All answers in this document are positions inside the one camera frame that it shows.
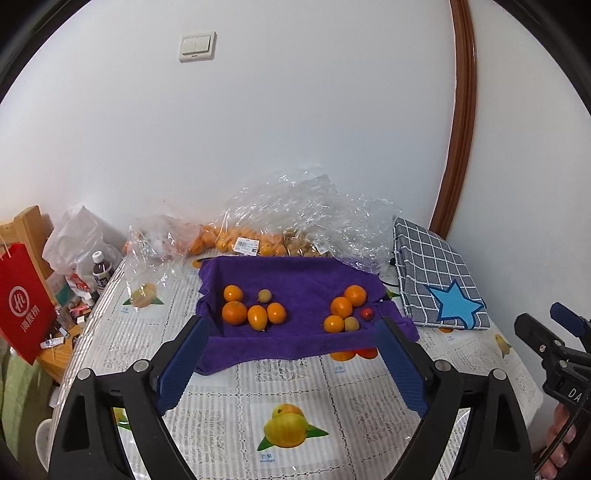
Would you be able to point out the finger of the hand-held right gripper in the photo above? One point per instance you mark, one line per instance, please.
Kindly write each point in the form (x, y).
(540, 339)
(570, 318)

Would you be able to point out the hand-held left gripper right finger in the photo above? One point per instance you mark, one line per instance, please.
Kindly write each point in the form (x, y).
(406, 369)

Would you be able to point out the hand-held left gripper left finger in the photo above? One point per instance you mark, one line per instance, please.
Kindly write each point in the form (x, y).
(180, 364)

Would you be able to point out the small red fruit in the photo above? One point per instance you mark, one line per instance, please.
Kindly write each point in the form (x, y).
(367, 314)

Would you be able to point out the brownish yellow round fruit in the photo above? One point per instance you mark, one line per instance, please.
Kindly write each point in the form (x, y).
(264, 296)
(352, 323)

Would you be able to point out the large orange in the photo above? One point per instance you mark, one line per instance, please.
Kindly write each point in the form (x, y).
(234, 313)

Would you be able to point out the oval orange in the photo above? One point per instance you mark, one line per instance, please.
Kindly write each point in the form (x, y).
(257, 317)

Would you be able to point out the small orange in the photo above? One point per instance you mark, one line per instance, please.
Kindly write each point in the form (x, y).
(276, 313)

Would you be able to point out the purple towel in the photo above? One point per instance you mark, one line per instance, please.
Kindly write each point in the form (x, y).
(300, 332)

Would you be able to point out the person's right hand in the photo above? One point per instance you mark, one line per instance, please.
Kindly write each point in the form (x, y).
(561, 438)

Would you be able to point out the fruit-print tablecloth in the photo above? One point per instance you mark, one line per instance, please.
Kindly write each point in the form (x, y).
(277, 383)

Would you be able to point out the grey checked fabric bag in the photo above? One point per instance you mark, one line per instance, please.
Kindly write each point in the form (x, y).
(429, 272)

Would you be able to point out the small clear plastic bag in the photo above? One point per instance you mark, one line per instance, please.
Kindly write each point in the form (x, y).
(147, 258)

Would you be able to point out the dark bottle with white cap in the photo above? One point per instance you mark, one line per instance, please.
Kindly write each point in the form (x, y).
(101, 272)

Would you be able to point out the wooden side table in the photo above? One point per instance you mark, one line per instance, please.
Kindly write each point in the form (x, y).
(55, 357)

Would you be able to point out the red and white packet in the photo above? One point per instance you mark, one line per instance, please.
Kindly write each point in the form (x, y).
(78, 284)

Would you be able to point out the pile of bagged oranges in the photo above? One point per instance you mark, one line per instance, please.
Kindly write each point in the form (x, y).
(217, 240)

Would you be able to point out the bunch of brown longans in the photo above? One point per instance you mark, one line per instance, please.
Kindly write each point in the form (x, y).
(304, 244)

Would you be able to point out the white plastic bag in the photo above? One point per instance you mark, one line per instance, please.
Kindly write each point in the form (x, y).
(76, 240)

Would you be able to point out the green cloth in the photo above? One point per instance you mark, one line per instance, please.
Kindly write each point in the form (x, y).
(18, 397)

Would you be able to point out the red paper bag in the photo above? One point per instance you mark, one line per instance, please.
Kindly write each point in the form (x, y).
(23, 304)

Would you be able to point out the large clear plastic bag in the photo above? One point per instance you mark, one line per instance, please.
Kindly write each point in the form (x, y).
(314, 207)

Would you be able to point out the wooden chair frame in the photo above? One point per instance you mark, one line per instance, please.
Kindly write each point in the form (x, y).
(27, 221)

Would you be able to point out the brown wooden door frame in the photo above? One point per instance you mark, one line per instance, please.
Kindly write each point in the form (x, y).
(464, 115)

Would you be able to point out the white light switch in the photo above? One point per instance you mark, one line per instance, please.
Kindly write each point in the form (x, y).
(197, 46)

